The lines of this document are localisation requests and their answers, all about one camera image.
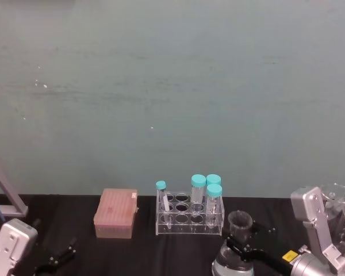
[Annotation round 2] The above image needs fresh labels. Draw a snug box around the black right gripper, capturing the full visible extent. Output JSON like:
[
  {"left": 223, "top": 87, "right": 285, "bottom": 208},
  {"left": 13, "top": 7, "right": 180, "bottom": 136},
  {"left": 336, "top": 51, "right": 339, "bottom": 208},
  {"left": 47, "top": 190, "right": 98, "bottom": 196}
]
[{"left": 225, "top": 220, "right": 302, "bottom": 276}]

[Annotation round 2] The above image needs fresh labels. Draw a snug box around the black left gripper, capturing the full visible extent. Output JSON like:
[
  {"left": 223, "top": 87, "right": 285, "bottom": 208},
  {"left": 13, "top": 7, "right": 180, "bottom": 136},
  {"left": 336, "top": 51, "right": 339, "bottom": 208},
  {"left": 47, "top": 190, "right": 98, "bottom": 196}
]
[{"left": 30, "top": 218, "right": 79, "bottom": 276}]

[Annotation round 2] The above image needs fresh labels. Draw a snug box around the clear glass conical flask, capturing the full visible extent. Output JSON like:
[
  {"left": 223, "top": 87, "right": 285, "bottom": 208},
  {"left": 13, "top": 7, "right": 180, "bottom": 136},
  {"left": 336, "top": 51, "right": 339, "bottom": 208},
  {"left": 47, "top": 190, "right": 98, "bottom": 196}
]
[{"left": 212, "top": 210, "right": 255, "bottom": 276}]

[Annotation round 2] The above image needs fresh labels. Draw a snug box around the wide tube with teal cap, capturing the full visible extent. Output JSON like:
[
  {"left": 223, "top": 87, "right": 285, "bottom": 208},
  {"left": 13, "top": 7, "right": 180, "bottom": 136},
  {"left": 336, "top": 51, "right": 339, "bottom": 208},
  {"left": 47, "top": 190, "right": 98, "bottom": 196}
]
[
  {"left": 205, "top": 183, "right": 223, "bottom": 228},
  {"left": 190, "top": 174, "right": 207, "bottom": 216},
  {"left": 206, "top": 173, "right": 223, "bottom": 187}
]

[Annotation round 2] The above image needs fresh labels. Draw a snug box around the clear acrylic tube rack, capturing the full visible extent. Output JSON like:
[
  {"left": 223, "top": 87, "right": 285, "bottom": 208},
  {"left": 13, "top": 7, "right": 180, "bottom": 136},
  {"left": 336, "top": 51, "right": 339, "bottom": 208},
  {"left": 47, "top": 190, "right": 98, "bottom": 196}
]
[{"left": 155, "top": 190, "right": 226, "bottom": 237}]

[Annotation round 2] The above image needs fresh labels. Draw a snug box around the pink pipette tip box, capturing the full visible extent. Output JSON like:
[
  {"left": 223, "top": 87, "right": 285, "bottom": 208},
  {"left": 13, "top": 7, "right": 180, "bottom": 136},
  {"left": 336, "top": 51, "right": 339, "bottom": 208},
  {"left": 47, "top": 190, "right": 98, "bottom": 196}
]
[{"left": 93, "top": 188, "right": 140, "bottom": 239}]

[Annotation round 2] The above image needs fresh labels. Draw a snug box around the clear plastic holder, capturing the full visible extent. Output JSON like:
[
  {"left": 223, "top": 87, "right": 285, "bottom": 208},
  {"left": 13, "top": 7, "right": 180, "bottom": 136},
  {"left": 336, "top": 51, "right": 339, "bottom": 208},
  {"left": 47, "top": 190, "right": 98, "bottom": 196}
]
[{"left": 321, "top": 182, "right": 345, "bottom": 261}]

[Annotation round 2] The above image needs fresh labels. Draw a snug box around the black table cloth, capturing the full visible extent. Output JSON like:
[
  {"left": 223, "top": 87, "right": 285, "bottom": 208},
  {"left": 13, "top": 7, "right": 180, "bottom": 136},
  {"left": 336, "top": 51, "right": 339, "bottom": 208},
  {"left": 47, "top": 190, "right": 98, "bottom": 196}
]
[{"left": 0, "top": 193, "right": 345, "bottom": 276}]

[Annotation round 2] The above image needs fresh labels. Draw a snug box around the slim tube with teal cap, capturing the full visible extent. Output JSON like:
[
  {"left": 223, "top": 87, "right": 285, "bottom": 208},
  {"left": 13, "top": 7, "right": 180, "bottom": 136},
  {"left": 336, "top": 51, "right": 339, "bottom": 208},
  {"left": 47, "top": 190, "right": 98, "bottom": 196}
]
[{"left": 155, "top": 180, "right": 174, "bottom": 230}]

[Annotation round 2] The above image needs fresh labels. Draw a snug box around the grey metal frame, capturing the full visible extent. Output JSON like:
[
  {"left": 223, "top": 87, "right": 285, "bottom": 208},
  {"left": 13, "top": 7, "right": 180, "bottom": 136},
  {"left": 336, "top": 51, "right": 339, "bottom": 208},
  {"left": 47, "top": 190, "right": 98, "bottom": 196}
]
[{"left": 0, "top": 151, "right": 29, "bottom": 219}]

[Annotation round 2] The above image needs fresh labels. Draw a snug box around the pale grey-green wall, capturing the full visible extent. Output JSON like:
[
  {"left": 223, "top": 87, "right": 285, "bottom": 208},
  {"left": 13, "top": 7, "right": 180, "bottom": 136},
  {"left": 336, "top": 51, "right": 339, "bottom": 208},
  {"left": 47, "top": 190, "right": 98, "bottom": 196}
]
[{"left": 0, "top": 0, "right": 345, "bottom": 200}]

